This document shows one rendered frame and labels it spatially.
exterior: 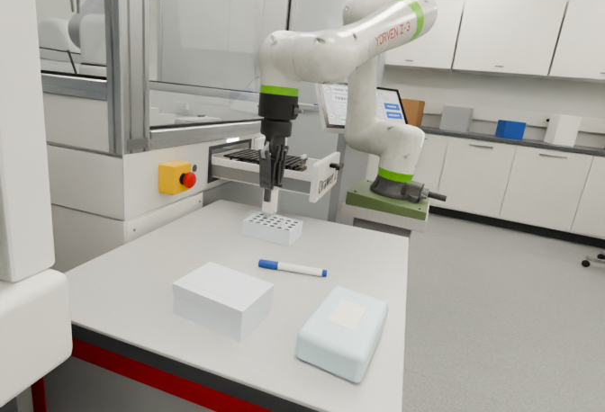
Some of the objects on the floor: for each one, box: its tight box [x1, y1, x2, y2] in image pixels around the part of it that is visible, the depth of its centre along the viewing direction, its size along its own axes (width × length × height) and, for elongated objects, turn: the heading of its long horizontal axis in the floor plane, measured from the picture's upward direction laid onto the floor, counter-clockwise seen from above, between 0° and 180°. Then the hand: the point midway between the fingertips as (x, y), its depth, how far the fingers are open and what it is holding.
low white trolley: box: [31, 200, 409, 412], centre depth 84 cm, size 58×62×76 cm
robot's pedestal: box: [340, 201, 429, 255], centre depth 137 cm, size 30×30×76 cm
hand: (270, 200), depth 89 cm, fingers closed, pressing on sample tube
